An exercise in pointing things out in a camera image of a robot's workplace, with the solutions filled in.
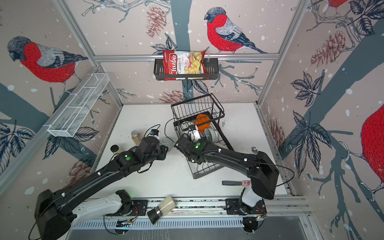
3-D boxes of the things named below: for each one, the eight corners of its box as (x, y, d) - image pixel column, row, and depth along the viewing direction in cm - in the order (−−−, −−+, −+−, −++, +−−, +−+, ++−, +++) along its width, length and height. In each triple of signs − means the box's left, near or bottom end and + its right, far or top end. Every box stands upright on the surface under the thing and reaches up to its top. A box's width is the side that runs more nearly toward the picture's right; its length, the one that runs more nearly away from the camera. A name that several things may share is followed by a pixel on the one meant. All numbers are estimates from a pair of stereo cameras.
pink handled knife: (222, 186, 82) (223, 184, 80) (222, 181, 84) (222, 180, 81) (249, 186, 82) (251, 184, 80) (248, 181, 84) (250, 180, 82)
